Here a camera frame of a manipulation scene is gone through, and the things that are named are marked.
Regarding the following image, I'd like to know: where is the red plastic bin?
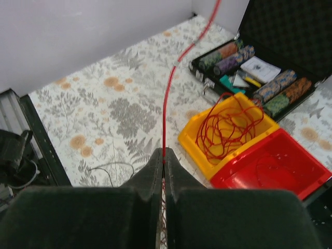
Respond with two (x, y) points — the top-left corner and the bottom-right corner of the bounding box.
(210, 129), (331, 200)

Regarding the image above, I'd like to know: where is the playing card deck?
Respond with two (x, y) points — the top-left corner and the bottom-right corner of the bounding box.
(240, 56), (281, 84)

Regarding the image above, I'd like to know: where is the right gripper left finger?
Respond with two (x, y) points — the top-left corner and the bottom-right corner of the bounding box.
(1, 149), (163, 248)

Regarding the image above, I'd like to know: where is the bright red wire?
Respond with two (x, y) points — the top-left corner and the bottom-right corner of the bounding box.
(161, 0), (223, 164)

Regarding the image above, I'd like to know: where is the brown wire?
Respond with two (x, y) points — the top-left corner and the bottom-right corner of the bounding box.
(89, 161), (135, 186)

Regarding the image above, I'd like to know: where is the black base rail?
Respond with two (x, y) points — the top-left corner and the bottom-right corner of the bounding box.
(20, 94), (72, 186)

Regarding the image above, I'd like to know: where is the yellow plastic bin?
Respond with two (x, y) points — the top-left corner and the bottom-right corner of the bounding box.
(178, 92), (280, 180)

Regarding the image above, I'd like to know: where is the black poker chip case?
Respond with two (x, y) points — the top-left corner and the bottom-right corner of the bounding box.
(188, 0), (332, 122)

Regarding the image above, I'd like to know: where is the floral table mat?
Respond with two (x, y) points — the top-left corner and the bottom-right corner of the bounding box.
(31, 16), (331, 204)

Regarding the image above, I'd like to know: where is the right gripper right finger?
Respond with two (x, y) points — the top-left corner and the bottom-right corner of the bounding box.
(164, 148), (322, 248)

